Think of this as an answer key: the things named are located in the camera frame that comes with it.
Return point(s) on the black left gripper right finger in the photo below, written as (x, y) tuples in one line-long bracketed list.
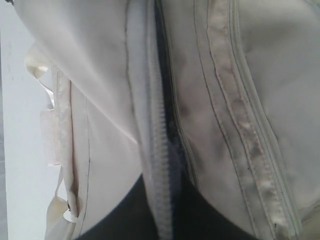
[(195, 219)]

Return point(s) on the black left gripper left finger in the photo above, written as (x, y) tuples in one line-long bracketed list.
[(130, 220)]

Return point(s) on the cream white duffel bag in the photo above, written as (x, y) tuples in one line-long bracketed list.
[(225, 92)]

